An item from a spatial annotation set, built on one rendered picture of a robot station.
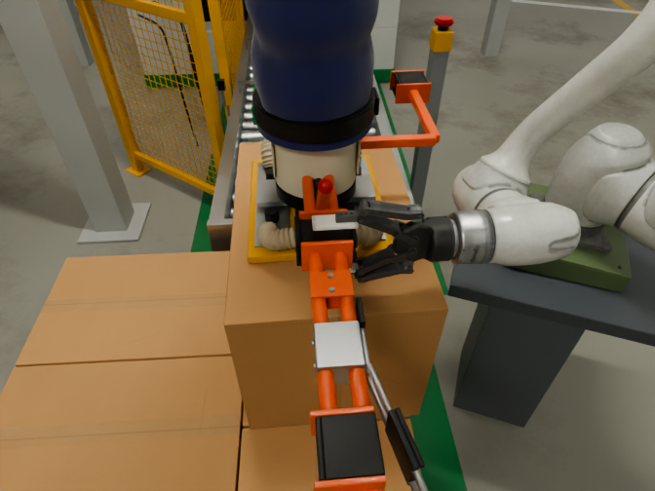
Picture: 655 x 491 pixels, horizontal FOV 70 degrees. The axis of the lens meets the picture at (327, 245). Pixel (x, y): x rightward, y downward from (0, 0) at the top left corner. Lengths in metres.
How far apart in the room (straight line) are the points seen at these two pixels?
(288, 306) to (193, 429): 0.47
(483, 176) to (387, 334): 0.34
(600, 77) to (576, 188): 0.40
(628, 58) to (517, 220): 0.27
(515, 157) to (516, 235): 0.19
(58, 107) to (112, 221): 0.62
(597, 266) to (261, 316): 0.80
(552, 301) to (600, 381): 0.94
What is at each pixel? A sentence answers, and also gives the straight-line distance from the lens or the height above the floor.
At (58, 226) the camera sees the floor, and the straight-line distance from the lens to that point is 2.80.
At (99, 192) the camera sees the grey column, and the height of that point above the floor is 0.26.
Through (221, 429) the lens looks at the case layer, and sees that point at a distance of 1.19.
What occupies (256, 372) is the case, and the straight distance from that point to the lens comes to 0.96.
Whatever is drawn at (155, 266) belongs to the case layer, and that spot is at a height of 0.54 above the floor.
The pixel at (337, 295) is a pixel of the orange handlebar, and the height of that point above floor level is 1.09.
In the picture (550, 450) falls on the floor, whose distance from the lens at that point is 1.89.
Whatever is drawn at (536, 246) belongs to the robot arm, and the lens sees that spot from 0.80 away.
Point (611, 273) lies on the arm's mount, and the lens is 1.28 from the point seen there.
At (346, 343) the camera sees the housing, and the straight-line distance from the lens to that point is 0.62.
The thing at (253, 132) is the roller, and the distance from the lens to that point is 2.13.
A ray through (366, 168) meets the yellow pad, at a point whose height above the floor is 0.97.
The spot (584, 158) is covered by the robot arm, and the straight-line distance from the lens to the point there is 1.17.
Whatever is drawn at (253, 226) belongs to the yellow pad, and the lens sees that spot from 0.97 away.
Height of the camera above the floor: 1.60
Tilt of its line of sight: 43 degrees down
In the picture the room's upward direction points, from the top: straight up
